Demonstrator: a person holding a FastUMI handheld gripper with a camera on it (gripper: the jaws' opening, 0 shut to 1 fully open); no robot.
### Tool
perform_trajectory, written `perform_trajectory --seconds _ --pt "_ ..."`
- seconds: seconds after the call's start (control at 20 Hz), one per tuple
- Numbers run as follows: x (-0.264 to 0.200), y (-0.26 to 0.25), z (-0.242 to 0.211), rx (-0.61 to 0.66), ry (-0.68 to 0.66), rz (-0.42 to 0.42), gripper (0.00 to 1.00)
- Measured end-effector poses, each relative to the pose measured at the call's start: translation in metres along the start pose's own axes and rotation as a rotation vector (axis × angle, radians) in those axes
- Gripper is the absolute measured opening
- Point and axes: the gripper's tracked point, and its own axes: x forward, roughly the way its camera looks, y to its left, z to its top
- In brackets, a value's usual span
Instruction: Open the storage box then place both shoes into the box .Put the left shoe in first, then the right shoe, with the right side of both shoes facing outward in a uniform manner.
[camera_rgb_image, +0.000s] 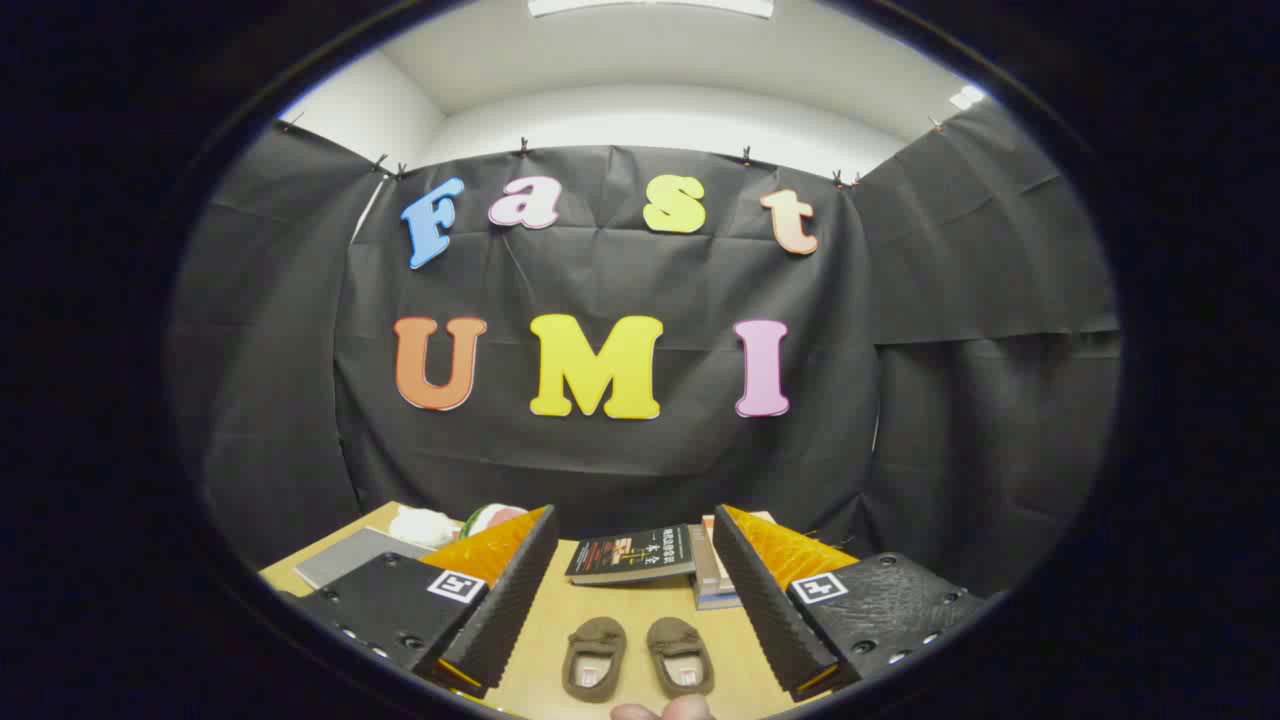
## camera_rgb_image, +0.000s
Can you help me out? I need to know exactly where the brown moccasin shoe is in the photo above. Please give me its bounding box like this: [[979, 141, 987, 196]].
[[645, 617, 715, 698], [562, 617, 628, 703]]

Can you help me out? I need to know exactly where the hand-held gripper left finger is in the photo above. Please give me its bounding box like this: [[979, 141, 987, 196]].
[[295, 505, 561, 701]]

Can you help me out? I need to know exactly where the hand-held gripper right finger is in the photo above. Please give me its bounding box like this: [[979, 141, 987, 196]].
[[711, 504, 989, 703]]

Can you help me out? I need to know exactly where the watermelon slice plush toy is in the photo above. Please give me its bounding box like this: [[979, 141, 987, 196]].
[[462, 504, 529, 539]]

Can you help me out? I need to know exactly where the black backdrop cloth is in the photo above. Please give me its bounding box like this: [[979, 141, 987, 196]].
[[170, 100, 1121, 601]]

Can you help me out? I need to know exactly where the grey fabric storage box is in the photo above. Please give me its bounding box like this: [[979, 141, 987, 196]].
[[293, 527, 436, 591]]

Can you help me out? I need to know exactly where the white plush toy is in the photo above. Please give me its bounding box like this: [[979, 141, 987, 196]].
[[388, 507, 463, 549]]

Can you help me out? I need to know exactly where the black cover book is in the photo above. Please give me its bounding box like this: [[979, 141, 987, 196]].
[[565, 525, 698, 586]]

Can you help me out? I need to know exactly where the blue cover book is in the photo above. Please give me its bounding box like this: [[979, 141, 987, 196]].
[[688, 525, 743, 611]]

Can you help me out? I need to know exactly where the tan cover book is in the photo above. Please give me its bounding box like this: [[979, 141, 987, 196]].
[[700, 512, 777, 593]]

